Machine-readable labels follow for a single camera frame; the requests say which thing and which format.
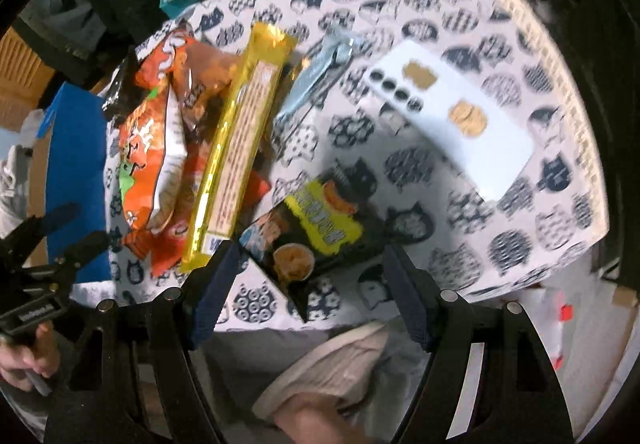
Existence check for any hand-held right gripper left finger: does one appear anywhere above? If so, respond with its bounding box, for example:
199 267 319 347
45 242 242 444

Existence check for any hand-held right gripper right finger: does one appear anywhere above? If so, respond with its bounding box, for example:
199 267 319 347
382 243 576 444

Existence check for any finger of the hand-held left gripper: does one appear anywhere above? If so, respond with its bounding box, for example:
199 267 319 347
0 203 82 261
49 231 109 286

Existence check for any blue cardboard box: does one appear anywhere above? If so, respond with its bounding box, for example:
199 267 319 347
44 81 114 276

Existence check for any orange white snack bag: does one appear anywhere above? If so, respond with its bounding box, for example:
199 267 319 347
116 92 190 231

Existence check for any black yellow-label snack bag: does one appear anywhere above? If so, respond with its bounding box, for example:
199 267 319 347
238 169 402 323

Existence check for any long yellow snack packet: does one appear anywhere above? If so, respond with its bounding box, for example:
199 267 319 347
179 21 299 275

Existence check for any orange brown snack bag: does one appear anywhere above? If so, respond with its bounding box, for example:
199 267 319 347
101 23 239 126

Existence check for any silver foil snack packet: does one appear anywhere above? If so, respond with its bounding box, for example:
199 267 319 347
273 33 372 126

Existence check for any person's left hand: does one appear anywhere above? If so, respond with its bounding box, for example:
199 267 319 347
0 323 61 395

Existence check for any white crumpled cloth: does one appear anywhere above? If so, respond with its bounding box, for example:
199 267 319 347
0 143 33 236

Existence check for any beige shoe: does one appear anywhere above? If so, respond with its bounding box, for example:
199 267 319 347
252 321 391 421

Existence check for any white red-print plastic bag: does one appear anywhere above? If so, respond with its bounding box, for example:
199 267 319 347
520 284 577 371

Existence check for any person's leg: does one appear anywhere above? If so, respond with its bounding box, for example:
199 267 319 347
272 394 382 444

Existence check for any wooden slatted cabinet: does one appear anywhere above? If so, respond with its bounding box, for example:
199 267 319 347
0 31 57 126

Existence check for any white smartphone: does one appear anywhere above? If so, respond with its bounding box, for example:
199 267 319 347
360 39 549 203

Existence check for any grey printed shirt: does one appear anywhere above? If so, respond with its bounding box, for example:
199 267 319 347
20 0 109 56

